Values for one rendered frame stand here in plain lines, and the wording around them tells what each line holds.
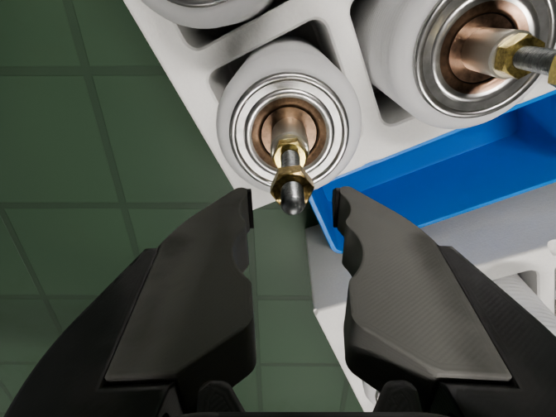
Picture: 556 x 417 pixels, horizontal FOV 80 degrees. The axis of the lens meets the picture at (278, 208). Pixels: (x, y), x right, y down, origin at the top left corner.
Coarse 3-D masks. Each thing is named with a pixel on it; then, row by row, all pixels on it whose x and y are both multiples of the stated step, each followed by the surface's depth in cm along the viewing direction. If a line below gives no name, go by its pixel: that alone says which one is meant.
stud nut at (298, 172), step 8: (280, 168) 15; (288, 168) 15; (296, 168) 14; (280, 176) 14; (288, 176) 14; (296, 176) 14; (304, 176) 14; (272, 184) 15; (280, 184) 14; (304, 184) 14; (312, 184) 15; (272, 192) 15; (304, 192) 15; (312, 192) 15; (304, 200) 15
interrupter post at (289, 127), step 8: (280, 120) 21; (288, 120) 20; (296, 120) 21; (280, 128) 19; (288, 128) 19; (296, 128) 19; (304, 128) 21; (272, 136) 20; (280, 136) 18; (288, 136) 18; (296, 136) 18; (304, 136) 19; (272, 144) 19; (304, 144) 19; (272, 152) 19
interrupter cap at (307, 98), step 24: (288, 72) 19; (264, 96) 20; (288, 96) 20; (312, 96) 20; (336, 96) 20; (240, 120) 21; (264, 120) 21; (312, 120) 21; (336, 120) 21; (240, 144) 21; (264, 144) 22; (312, 144) 22; (336, 144) 21; (264, 168) 22; (312, 168) 22
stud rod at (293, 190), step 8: (288, 152) 17; (296, 152) 18; (288, 160) 16; (296, 160) 17; (288, 184) 14; (296, 184) 14; (280, 192) 14; (288, 192) 14; (296, 192) 14; (280, 200) 14; (288, 200) 13; (296, 200) 13; (288, 208) 14; (296, 208) 13
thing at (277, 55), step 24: (264, 48) 25; (288, 48) 21; (312, 48) 25; (240, 72) 20; (264, 72) 20; (312, 72) 19; (336, 72) 20; (240, 96) 20; (216, 120) 22; (360, 120) 21; (240, 168) 23; (336, 168) 23
